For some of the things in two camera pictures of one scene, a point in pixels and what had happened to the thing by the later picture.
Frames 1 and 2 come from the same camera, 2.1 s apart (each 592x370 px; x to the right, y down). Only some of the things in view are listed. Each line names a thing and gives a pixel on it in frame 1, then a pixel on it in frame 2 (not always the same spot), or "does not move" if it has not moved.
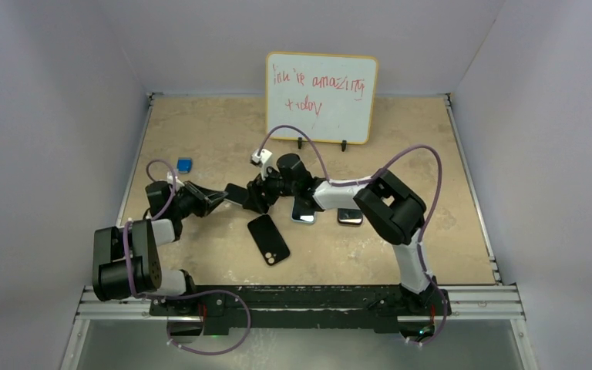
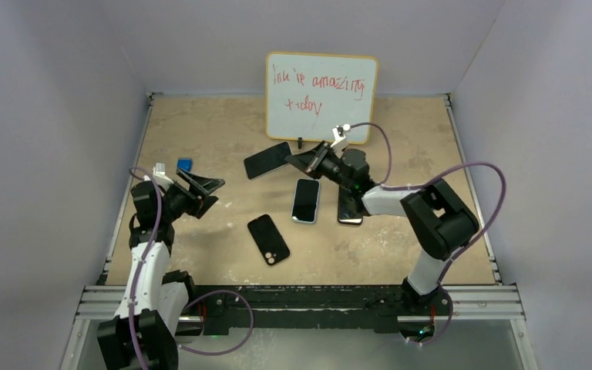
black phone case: (268, 239) does not move
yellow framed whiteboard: (329, 98) does not move
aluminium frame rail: (485, 303) does not move
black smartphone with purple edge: (350, 216) does not move
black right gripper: (257, 187) to (310, 162)
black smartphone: (236, 193) to (267, 160)
